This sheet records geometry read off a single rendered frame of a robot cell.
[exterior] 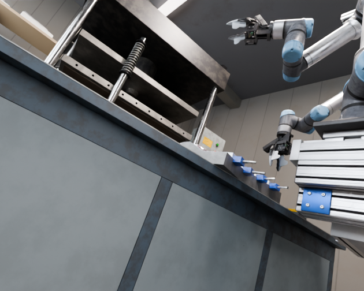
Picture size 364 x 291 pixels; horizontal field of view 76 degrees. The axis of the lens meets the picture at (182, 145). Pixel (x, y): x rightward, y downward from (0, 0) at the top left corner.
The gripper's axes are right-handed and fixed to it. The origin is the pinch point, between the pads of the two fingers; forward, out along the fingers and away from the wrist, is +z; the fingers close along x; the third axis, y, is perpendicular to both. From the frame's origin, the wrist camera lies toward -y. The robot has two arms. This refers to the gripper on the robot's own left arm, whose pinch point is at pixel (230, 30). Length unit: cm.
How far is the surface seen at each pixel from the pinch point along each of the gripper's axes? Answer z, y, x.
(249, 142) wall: 32, -111, 257
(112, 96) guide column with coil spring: 79, 22, 28
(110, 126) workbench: 18, 74, -13
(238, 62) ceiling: 63, -194, 167
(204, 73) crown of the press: 43, -45, 64
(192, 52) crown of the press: 53, -52, 48
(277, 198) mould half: -32, 52, 64
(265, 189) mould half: -26, 53, 55
